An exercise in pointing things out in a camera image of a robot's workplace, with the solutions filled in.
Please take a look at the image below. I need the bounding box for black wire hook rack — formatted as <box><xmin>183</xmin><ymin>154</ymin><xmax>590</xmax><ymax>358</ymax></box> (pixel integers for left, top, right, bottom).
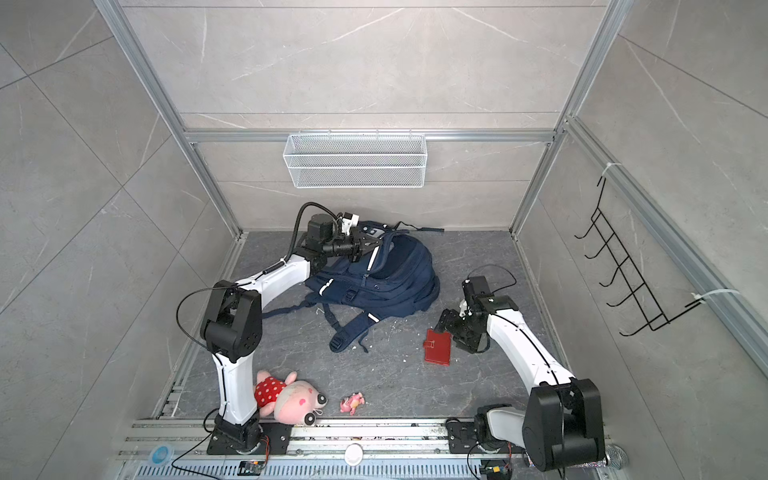
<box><xmin>574</xmin><ymin>176</ymin><xmax>740</xmax><ymax>338</ymax></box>

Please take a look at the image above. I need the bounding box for navy blue student backpack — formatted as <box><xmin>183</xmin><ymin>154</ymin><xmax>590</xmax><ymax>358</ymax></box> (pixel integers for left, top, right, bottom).
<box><xmin>262</xmin><ymin>220</ymin><xmax>440</xmax><ymax>353</ymax></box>

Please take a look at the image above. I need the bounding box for blue tape roll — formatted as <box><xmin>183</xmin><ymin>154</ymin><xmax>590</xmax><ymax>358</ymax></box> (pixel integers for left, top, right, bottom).
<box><xmin>148</xmin><ymin>444</ymin><xmax>175</xmax><ymax>468</ymax></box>

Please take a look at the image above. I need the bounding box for white round cap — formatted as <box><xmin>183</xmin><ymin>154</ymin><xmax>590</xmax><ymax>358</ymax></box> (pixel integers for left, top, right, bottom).
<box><xmin>344</xmin><ymin>443</ymin><xmax>365</xmax><ymax>467</ymax></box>

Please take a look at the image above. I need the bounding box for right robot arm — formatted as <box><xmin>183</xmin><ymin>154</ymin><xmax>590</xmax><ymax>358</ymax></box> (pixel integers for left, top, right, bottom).
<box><xmin>438</xmin><ymin>273</ymin><xmax>607</xmax><ymax>472</ymax></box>

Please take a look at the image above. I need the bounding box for red card box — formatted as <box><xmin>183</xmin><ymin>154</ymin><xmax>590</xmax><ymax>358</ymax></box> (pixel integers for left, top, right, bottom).
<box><xmin>423</xmin><ymin>329</ymin><xmax>452</xmax><ymax>366</ymax></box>

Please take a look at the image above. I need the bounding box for glitter purple tube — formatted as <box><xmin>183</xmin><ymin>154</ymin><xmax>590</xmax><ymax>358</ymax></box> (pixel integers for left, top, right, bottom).
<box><xmin>605</xmin><ymin>444</ymin><xmax>629</xmax><ymax>470</ymax></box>

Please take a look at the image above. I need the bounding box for pink pig plush toy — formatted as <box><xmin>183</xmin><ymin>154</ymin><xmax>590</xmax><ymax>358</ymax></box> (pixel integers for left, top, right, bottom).
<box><xmin>254</xmin><ymin>370</ymin><xmax>328</xmax><ymax>426</ymax></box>

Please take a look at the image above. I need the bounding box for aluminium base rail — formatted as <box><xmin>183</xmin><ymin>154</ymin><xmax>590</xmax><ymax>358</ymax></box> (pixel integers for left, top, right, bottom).
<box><xmin>113</xmin><ymin>418</ymin><xmax>625</xmax><ymax>480</ymax></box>

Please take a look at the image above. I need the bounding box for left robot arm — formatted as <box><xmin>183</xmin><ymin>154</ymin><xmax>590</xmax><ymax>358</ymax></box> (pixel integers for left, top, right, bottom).
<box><xmin>187</xmin><ymin>202</ymin><xmax>382</xmax><ymax>452</ymax></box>

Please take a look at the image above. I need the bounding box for small pink toy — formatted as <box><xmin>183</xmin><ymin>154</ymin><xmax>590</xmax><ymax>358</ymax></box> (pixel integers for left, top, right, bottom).
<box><xmin>339</xmin><ymin>392</ymin><xmax>365</xmax><ymax>415</ymax></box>

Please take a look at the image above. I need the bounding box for white wire mesh basket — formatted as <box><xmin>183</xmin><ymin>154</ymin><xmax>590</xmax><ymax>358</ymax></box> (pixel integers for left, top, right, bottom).
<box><xmin>283</xmin><ymin>133</ymin><xmax>428</xmax><ymax>189</ymax></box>

